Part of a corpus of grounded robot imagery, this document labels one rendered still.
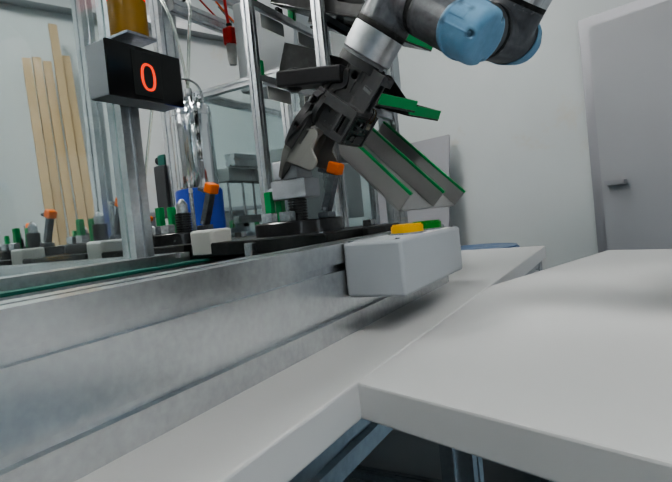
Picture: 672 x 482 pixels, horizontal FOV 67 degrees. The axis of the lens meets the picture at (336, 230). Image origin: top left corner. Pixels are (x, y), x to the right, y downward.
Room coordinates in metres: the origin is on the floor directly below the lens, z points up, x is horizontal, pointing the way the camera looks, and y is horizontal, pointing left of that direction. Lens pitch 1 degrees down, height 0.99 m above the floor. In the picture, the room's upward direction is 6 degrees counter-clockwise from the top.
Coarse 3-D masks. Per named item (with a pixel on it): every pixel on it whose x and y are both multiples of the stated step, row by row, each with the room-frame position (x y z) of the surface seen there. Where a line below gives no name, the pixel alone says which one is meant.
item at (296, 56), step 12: (288, 48) 1.08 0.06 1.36; (300, 48) 1.06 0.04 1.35; (288, 60) 1.08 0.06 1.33; (300, 60) 1.06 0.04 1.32; (312, 60) 1.04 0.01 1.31; (336, 60) 1.16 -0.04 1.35; (384, 96) 0.95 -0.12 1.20; (396, 96) 0.98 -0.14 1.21; (396, 108) 0.99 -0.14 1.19; (408, 108) 1.02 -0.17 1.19
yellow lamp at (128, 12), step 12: (108, 0) 0.68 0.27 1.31; (120, 0) 0.67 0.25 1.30; (132, 0) 0.68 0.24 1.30; (108, 12) 0.68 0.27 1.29; (120, 12) 0.67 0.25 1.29; (132, 12) 0.68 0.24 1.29; (144, 12) 0.69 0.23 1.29; (120, 24) 0.67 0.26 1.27; (132, 24) 0.68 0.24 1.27; (144, 24) 0.69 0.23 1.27
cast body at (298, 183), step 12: (276, 168) 0.79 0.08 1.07; (300, 168) 0.78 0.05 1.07; (276, 180) 0.80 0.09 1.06; (288, 180) 0.78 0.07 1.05; (300, 180) 0.77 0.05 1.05; (312, 180) 0.79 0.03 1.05; (276, 192) 0.80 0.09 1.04; (288, 192) 0.78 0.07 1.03; (300, 192) 0.77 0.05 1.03; (312, 192) 0.79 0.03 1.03
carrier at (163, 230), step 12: (192, 192) 0.99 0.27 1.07; (180, 204) 0.92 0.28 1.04; (192, 204) 0.99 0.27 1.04; (156, 216) 0.94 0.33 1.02; (168, 216) 0.96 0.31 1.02; (180, 216) 0.92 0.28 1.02; (192, 216) 0.99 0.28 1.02; (156, 228) 0.89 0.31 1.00; (168, 228) 0.87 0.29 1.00; (180, 228) 0.92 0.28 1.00; (192, 228) 0.93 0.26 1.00; (204, 228) 0.89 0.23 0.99; (156, 240) 0.87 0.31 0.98; (168, 240) 0.86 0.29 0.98; (180, 240) 0.86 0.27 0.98; (156, 252) 0.80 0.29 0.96; (168, 252) 0.78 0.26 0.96
